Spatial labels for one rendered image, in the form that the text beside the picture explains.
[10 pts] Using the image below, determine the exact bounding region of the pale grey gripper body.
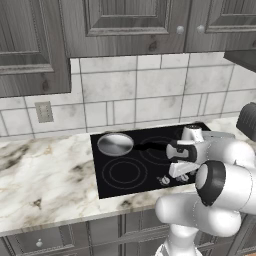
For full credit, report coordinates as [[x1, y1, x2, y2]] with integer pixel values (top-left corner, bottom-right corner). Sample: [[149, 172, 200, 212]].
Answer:
[[168, 159, 199, 180]]

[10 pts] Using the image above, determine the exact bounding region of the grey wood base cabinet door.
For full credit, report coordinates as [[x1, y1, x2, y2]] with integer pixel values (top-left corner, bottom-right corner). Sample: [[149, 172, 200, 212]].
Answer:
[[87, 214, 124, 256], [121, 208, 174, 256], [194, 213, 256, 256]]

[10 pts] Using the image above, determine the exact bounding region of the wide grey wood cabinet door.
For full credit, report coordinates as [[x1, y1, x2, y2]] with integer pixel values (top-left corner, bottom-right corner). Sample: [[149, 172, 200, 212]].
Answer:
[[59, 0, 188, 59]]

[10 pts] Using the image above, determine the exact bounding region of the tall grey wood cabinet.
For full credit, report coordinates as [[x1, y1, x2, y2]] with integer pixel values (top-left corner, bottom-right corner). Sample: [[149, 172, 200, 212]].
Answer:
[[0, 0, 72, 99]]

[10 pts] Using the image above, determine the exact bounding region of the black glass hob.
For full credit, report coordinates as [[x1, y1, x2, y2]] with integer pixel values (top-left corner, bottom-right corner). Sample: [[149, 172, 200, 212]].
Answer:
[[89, 122, 212, 200]]

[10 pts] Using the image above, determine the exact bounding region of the black ribbed appliance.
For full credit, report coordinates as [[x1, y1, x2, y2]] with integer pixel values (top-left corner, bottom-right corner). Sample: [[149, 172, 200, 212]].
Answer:
[[235, 101, 256, 142]]

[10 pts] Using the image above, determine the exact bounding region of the dark grey range hood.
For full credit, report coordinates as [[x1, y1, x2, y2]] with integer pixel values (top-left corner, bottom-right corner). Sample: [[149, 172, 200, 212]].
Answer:
[[223, 49, 256, 73]]

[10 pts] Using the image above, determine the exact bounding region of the grey wood drawer front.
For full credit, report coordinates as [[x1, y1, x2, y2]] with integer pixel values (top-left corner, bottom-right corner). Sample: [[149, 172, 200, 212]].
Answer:
[[0, 223, 77, 256]]

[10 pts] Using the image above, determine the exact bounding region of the silver pan with black handle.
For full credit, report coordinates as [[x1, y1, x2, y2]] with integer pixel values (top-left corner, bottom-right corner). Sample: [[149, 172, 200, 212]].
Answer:
[[96, 132, 173, 157]]

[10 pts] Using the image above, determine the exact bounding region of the grey wall socket plate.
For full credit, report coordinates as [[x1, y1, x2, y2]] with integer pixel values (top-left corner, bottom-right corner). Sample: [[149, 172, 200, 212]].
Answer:
[[34, 100, 55, 124]]

